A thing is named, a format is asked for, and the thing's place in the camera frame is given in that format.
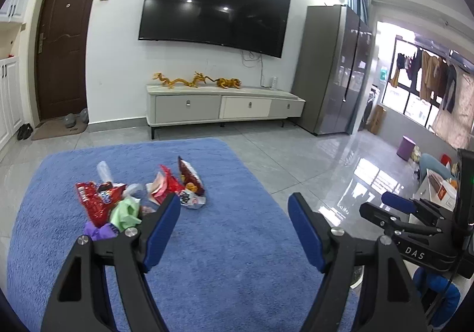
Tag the blue grey curtain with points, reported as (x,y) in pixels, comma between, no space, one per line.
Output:
(359,7)

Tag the white printed wrapper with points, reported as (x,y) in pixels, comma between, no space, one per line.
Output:
(192,200)

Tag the brown doormat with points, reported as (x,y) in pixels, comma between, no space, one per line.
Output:
(55,131)

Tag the pink white paper packet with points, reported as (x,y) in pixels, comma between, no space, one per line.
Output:
(157,191)

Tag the cardboard box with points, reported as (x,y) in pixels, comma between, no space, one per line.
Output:
(377,120)

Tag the dark blue hanging garment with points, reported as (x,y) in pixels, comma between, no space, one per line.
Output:
(450,89)

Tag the clear plastic bag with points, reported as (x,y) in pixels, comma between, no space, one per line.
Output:
(103,171)

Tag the green plastic bag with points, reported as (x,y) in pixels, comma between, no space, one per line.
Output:
(126,213)

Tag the white power strip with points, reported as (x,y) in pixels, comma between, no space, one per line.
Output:
(273,83)

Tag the washing machine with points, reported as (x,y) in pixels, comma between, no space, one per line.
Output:
(371,106)

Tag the black wall television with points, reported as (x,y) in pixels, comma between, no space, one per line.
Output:
(214,2)

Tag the pink hanging blanket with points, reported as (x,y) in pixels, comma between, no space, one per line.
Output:
(457,120)

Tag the purple wrapper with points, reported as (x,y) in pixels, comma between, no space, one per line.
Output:
(98,231)

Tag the orange white box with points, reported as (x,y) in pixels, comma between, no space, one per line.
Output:
(442,189)

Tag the white round waste bin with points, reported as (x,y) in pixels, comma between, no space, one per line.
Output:
(357,278)

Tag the red snack packet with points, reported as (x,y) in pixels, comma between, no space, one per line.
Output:
(94,202)

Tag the purple stool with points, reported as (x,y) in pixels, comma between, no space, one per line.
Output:
(406,148)

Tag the white wall cabinet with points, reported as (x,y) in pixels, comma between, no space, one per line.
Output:
(14,2)

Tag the clear plastic wrapper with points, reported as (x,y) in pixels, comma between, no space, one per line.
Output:
(134,191)

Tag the red foil wrapper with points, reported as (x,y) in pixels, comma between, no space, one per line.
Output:
(172,180)

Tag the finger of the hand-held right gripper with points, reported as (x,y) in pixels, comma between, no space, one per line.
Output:
(398,202)
(377,213)

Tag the person's right hand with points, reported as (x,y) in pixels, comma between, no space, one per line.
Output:
(439,298)

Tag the white television cabinet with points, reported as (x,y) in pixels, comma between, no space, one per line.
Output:
(189,106)

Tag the tan hanging garment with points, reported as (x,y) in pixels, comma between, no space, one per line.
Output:
(433,74)

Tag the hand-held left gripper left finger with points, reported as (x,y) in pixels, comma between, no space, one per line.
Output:
(163,232)

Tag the white low cabinet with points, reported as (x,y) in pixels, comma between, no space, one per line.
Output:
(9,102)

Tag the brown wooden door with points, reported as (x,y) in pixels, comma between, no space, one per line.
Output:
(66,50)

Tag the pair of black shoes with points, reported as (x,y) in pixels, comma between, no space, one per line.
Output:
(24,132)

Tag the green sign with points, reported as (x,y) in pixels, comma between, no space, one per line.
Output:
(382,74)

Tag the balcony window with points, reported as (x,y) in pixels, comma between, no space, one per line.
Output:
(400,98)

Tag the light blue chair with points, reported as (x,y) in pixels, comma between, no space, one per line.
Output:
(431,165)

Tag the dark red chip packet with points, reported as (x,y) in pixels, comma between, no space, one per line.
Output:
(189,176)

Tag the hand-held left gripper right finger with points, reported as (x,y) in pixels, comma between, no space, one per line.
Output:
(305,232)

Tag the grey double-door fridge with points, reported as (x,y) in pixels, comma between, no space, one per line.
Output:
(326,72)

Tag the grey slipper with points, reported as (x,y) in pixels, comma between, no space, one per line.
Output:
(83,116)
(70,120)

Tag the blue fluffy rug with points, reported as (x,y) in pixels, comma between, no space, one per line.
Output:
(222,243)

